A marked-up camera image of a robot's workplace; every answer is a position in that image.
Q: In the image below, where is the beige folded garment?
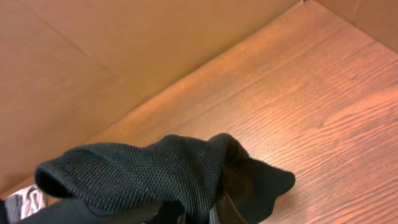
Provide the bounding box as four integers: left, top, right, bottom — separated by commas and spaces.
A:
5, 184, 49, 223

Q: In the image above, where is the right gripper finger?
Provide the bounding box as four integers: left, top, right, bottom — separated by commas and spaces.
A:
209, 191, 248, 224

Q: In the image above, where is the black shirt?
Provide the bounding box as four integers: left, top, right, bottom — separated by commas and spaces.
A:
24, 133, 295, 223

